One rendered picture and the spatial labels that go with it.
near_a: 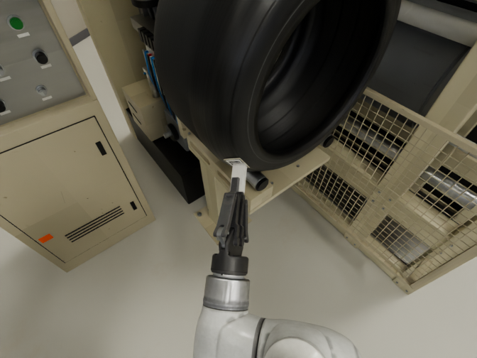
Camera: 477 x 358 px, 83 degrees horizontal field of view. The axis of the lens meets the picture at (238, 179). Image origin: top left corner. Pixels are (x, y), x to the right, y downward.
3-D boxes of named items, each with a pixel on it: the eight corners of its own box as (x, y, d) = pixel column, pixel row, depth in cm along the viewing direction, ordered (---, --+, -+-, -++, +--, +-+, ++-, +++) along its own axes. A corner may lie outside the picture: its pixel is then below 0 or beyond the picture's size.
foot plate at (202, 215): (193, 214, 173) (192, 212, 171) (226, 193, 183) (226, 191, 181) (217, 245, 160) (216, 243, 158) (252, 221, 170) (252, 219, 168)
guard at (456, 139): (270, 165, 159) (287, 46, 104) (272, 163, 160) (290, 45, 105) (411, 290, 115) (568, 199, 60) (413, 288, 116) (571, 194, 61)
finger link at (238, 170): (231, 194, 60) (229, 193, 59) (233, 164, 62) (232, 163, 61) (243, 194, 58) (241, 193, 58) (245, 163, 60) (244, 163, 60)
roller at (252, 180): (202, 114, 92) (201, 125, 95) (191, 116, 89) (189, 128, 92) (271, 177, 75) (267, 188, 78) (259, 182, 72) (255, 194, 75)
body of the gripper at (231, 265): (201, 273, 52) (208, 224, 55) (221, 272, 60) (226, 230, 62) (237, 278, 49) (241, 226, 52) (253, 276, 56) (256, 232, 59)
